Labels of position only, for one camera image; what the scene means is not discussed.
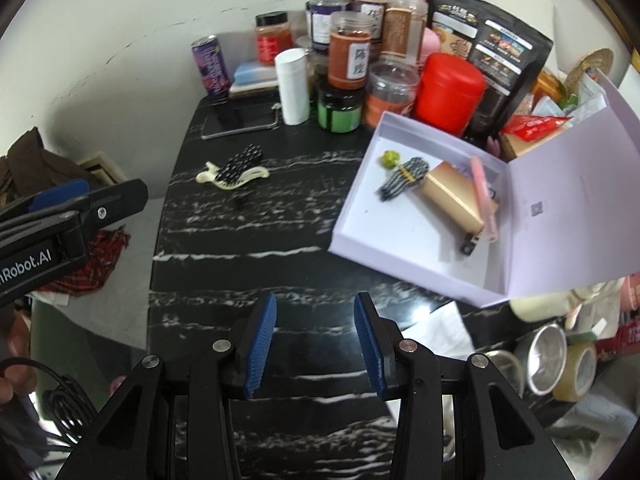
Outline small clear jar brown contents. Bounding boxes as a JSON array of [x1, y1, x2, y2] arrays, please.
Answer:
[[305, 50, 329, 96]]

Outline red plastic canister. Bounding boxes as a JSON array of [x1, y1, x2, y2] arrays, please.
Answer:
[[412, 52, 487, 136]]

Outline clear jar orange powder white label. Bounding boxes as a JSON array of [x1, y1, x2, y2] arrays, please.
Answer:
[[327, 11, 373, 91]]

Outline lavender gift box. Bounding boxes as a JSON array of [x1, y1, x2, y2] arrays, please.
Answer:
[[327, 70, 640, 309]]

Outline white cylindrical bottle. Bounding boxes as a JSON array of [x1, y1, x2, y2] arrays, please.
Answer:
[[274, 48, 311, 126]]

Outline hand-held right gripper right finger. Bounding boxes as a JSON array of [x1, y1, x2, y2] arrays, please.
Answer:
[[352, 291, 576, 480]]

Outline purple drink can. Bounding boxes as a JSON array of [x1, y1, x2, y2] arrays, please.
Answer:
[[191, 36, 232, 98]]

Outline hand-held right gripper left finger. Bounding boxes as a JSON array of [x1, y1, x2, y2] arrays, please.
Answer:
[[55, 291, 278, 480]]

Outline green jar black lid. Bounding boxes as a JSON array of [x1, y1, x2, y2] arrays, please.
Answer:
[[316, 85, 365, 134]]

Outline person's left hand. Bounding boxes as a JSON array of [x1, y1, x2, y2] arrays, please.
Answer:
[[0, 302, 37, 403]]

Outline dark gold picture frame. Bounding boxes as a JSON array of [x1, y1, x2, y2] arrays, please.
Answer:
[[580, 0, 633, 51]]

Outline clear jar copper label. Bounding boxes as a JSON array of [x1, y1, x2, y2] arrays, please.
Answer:
[[382, 0, 430, 58]]

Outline black stand-up pouch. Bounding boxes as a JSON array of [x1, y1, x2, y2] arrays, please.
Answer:
[[427, 0, 555, 143]]

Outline brown cardboard box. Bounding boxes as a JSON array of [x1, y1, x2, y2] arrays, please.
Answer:
[[500, 132, 543, 162]]

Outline pink cosmetic tube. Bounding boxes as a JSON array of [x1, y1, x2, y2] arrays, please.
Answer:
[[469, 156, 499, 243]]

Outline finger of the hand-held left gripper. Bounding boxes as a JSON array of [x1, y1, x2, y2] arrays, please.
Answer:
[[0, 178, 92, 221], [0, 177, 149, 243]]

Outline black cable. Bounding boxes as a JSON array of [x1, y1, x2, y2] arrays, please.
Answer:
[[0, 359, 97, 447]]

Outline black white checked hair clip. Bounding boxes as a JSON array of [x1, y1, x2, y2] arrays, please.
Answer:
[[377, 156, 431, 204]]

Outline white cloth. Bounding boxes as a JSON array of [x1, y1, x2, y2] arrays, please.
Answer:
[[30, 195, 167, 351]]

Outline white printed paper sheet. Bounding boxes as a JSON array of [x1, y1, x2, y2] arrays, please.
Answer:
[[532, 72, 609, 121]]

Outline brown tape roll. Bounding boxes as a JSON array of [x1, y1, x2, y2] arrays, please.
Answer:
[[552, 342, 598, 402]]

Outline red plaid cloth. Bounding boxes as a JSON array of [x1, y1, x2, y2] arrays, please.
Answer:
[[42, 225, 132, 293]]

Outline black beaded cream hair clip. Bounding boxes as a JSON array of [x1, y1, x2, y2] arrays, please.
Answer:
[[196, 144, 271, 191]]

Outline black slim carton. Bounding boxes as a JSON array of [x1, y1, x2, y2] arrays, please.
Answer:
[[460, 232, 488, 257]]

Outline steel cup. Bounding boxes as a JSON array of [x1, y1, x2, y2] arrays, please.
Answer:
[[525, 324, 568, 396]]

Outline round woven mat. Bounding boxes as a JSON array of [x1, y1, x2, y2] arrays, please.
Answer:
[[565, 49, 615, 91]]

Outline smartphone in clear case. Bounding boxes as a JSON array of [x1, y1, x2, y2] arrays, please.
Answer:
[[201, 102, 282, 141]]

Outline red spice jar black lid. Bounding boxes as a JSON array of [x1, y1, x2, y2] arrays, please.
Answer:
[[255, 11, 293, 66]]

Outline orange box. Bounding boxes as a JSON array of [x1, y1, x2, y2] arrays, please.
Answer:
[[537, 70, 571, 102]]

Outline blue white flat box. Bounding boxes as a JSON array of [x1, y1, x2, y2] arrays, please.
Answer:
[[229, 60, 280, 98]]

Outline gold rectangular box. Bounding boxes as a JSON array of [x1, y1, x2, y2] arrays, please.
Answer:
[[419, 161, 501, 241]]

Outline red drink can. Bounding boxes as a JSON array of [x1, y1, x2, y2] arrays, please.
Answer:
[[615, 320, 640, 361]]

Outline clear jar purple label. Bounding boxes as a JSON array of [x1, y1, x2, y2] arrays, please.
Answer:
[[306, 0, 351, 53]]

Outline brown cloth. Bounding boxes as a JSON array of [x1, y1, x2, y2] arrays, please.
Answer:
[[0, 127, 92, 203]]

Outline red snack packet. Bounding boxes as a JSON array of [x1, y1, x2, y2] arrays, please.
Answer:
[[502, 114, 571, 143]]

